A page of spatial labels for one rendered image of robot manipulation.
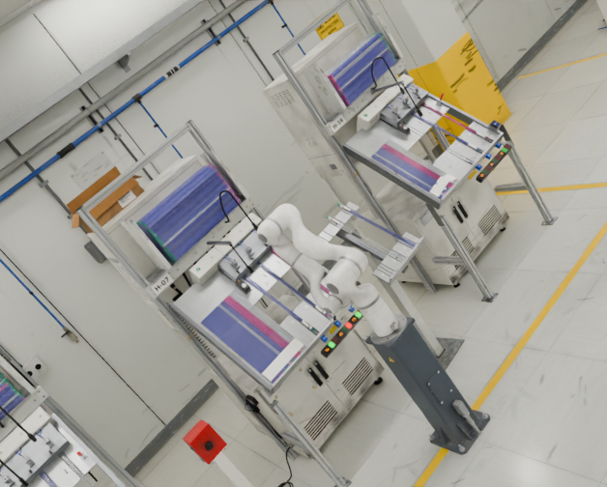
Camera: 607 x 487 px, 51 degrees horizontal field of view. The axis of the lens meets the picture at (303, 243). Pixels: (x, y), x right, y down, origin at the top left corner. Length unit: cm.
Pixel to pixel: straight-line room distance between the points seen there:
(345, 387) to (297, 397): 33
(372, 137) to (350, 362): 138
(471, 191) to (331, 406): 170
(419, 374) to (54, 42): 337
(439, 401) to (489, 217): 173
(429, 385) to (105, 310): 261
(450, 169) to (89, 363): 284
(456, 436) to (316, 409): 85
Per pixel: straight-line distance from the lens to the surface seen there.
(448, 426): 326
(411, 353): 301
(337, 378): 378
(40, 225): 476
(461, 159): 401
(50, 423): 330
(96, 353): 490
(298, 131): 426
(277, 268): 348
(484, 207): 450
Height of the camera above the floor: 223
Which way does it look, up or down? 20 degrees down
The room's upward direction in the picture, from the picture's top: 36 degrees counter-clockwise
